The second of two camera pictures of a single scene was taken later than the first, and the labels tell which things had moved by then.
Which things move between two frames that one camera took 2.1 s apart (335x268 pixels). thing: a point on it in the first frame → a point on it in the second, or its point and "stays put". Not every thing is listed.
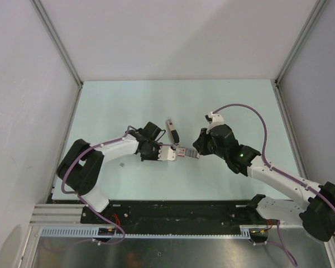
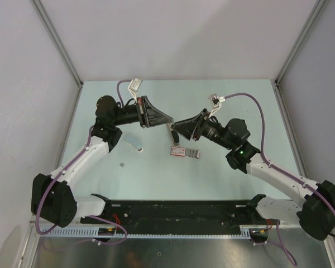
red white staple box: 188,152 stays put
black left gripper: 155,157 → 148,115
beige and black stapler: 174,133 stays put
